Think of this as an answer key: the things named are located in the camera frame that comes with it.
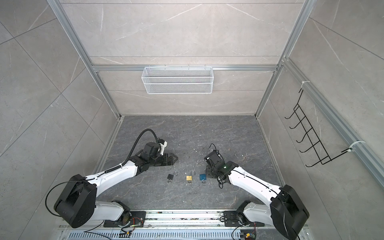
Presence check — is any black wire hook rack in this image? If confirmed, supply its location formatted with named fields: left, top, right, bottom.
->
left=284, top=89, right=353, bottom=168

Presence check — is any white slotted cable duct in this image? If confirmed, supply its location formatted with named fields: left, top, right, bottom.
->
left=67, top=229, right=242, bottom=240

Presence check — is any aluminium mounting rail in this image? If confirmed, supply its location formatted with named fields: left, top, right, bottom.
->
left=69, top=204, right=310, bottom=233

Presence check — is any teal blue padlock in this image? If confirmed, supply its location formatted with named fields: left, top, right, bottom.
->
left=199, top=174, right=207, bottom=184

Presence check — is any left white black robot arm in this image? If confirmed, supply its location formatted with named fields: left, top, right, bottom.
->
left=51, top=151, right=178, bottom=229

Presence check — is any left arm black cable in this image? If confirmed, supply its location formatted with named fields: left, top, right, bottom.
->
left=121, top=128, right=159, bottom=166

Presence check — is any white wire mesh basket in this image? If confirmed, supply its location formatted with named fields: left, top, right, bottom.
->
left=142, top=67, right=214, bottom=95

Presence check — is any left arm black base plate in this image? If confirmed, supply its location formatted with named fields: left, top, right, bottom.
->
left=103, top=211, right=147, bottom=228

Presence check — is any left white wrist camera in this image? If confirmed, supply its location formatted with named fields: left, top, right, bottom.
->
left=158, top=138, right=168, bottom=156

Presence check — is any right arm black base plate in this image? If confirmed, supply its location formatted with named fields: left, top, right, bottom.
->
left=219, top=211, right=265, bottom=227

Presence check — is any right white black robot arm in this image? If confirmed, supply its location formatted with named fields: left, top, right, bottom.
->
left=205, top=150, right=310, bottom=240

